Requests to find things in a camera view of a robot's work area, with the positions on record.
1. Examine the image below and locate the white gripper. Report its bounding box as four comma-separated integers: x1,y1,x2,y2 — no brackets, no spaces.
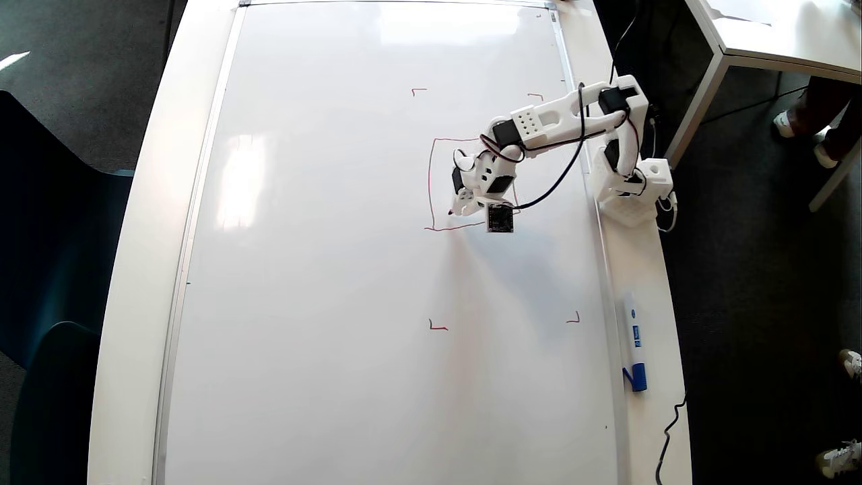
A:
448,148,521,218

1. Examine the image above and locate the white five-joint robot arm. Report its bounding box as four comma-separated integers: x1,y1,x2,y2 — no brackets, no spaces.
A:
488,74,675,203

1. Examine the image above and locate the blue and white whiteboard marker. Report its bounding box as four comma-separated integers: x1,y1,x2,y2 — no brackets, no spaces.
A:
621,291,649,393

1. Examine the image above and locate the white side table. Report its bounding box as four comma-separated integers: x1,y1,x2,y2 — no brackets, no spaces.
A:
684,0,862,213

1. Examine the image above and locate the dark trouser leg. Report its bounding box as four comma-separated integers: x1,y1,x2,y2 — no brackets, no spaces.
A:
824,86,862,163
789,75,847,137

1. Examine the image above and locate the dark blue chair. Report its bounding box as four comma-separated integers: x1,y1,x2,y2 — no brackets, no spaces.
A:
0,90,135,485

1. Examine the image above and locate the black wrist camera board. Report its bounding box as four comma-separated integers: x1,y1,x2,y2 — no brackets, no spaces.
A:
486,203,515,234

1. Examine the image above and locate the black camera cable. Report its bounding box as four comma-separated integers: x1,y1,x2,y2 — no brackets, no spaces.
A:
510,0,641,212

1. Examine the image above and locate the white perforated robot base mount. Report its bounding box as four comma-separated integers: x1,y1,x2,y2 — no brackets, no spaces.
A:
590,145,661,228

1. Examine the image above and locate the white whiteboard with aluminium frame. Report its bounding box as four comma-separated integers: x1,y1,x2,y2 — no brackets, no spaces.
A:
152,0,630,485

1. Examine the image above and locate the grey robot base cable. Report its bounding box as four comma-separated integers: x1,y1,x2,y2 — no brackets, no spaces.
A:
655,191,679,234

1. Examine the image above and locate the black floor cable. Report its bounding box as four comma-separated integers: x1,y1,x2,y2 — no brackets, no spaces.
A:
699,86,807,126

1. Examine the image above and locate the thin black table cable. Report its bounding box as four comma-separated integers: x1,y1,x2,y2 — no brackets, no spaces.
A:
655,394,688,485

